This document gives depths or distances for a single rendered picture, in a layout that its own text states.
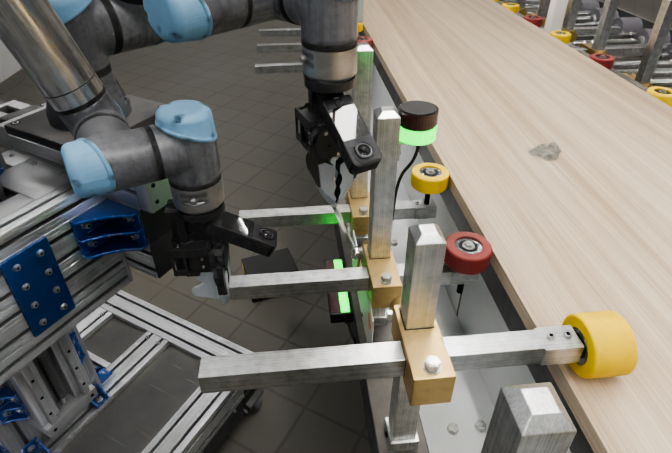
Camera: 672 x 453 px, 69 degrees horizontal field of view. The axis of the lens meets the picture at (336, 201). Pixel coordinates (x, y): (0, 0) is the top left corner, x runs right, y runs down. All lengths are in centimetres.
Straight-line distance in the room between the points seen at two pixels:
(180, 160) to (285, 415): 117
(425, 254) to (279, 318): 145
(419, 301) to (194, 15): 42
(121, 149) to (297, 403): 123
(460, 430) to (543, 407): 64
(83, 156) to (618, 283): 80
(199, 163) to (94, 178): 13
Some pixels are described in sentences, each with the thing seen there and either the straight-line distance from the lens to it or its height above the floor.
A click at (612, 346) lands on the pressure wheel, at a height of 97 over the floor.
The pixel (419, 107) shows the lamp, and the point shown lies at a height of 115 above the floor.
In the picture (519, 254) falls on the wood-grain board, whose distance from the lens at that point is 89.
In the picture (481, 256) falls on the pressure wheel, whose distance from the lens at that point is 86.
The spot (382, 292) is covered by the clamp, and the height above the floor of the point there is 86.
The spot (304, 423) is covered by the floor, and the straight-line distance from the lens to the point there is 169.
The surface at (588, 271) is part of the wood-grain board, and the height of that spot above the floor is 90.
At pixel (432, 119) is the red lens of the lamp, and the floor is 114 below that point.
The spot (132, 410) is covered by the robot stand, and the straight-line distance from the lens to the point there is 157.
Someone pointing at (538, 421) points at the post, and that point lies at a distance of 35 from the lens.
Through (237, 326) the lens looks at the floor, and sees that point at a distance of 196.
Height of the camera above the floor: 144
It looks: 34 degrees down
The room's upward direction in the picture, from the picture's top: straight up
